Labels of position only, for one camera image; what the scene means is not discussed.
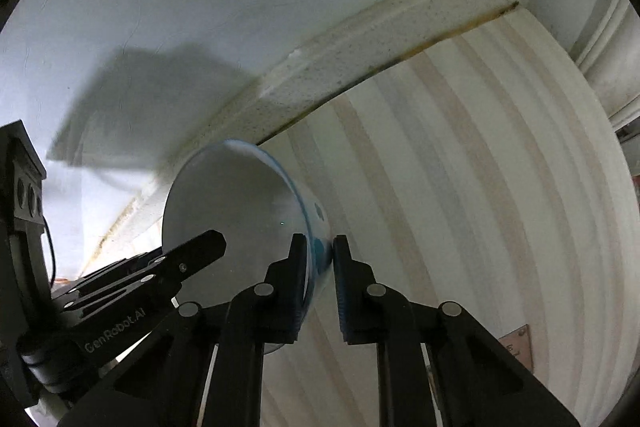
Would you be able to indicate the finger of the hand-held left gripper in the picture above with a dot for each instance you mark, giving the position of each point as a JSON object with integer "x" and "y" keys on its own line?
{"x": 125, "y": 297}
{"x": 197, "y": 253}

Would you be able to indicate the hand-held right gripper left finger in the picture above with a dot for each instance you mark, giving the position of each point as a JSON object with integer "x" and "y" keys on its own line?
{"x": 299, "y": 272}

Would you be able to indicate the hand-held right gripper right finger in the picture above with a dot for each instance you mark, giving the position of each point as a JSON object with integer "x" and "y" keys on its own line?
{"x": 342, "y": 279}

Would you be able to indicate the white bowl blue marks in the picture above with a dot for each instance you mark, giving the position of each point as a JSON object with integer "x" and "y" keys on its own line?
{"x": 235, "y": 207}

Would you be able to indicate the striped cat tablecloth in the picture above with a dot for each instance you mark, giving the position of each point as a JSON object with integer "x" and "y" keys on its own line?
{"x": 475, "y": 207}

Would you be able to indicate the small brown cloth label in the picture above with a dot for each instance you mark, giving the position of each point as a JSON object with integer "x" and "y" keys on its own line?
{"x": 515, "y": 347}

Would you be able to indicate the sliding glass door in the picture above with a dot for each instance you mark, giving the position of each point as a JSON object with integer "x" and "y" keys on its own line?
{"x": 610, "y": 72}

